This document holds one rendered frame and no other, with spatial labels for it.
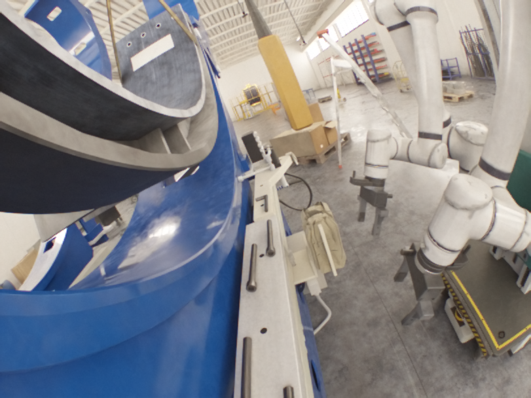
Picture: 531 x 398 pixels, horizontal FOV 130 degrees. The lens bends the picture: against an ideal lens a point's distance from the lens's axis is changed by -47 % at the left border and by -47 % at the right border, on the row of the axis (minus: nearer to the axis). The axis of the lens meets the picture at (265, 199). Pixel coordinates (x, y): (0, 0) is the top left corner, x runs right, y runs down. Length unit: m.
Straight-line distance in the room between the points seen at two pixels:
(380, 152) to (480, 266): 0.86
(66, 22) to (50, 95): 4.72
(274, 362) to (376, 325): 1.05
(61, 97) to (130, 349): 0.46
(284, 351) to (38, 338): 0.44
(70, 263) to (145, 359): 2.19
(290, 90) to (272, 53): 0.13
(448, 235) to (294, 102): 0.56
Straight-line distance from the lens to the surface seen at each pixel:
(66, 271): 2.50
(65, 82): 0.50
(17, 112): 0.35
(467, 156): 1.05
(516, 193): 1.10
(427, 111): 0.80
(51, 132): 0.36
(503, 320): 1.21
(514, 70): 0.56
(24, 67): 0.48
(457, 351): 1.45
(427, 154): 0.80
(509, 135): 0.56
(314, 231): 0.81
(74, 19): 5.14
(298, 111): 0.75
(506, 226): 0.48
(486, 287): 1.29
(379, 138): 0.79
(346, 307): 1.61
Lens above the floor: 1.31
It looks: 22 degrees down
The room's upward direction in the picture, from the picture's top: 24 degrees counter-clockwise
